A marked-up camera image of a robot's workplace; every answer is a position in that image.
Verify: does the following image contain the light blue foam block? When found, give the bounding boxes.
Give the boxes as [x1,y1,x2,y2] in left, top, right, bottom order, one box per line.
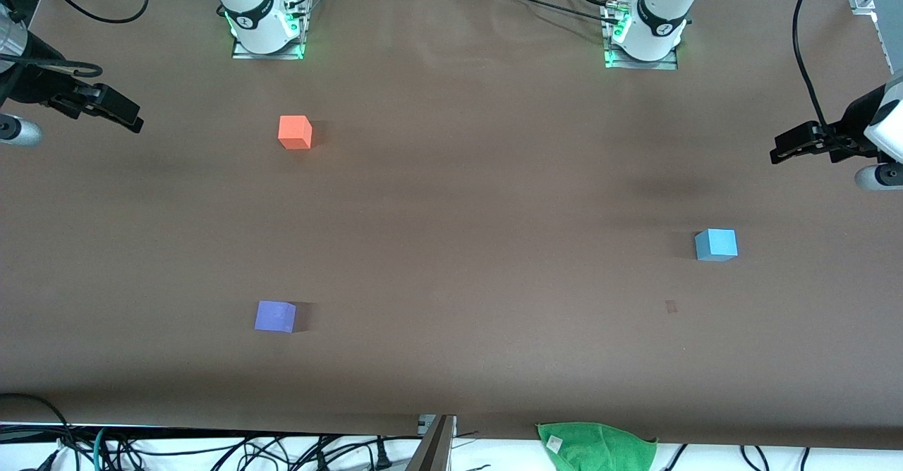
[695,228,739,262]

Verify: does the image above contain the orange foam block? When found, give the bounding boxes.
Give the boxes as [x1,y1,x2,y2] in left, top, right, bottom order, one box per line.
[278,115,313,150]

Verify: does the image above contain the purple foam block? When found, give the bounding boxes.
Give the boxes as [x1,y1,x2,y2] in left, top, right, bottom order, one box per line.
[254,300,298,334]

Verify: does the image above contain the brown table cover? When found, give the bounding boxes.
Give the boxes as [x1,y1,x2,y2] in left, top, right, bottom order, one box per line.
[0,0,903,451]

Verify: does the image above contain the green microfibre cloth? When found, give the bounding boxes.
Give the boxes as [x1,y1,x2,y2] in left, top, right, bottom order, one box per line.
[536,422,658,471]

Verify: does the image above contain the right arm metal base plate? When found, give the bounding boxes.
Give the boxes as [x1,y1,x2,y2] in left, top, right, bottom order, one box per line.
[231,0,312,61]

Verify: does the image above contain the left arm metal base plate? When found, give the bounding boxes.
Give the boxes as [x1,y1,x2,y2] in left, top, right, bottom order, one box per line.
[603,2,680,71]

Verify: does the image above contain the long black table cable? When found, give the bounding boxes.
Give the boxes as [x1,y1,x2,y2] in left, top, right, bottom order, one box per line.
[483,0,622,20]

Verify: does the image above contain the thick black floor cable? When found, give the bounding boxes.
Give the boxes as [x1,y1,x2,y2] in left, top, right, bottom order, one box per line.
[0,393,80,471]

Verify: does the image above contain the tangled black cable bundle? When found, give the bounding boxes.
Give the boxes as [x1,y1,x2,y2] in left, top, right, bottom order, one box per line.
[106,432,424,471]

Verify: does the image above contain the aluminium frame profile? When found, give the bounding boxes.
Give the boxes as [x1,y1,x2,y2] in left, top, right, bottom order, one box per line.
[409,415,458,471]

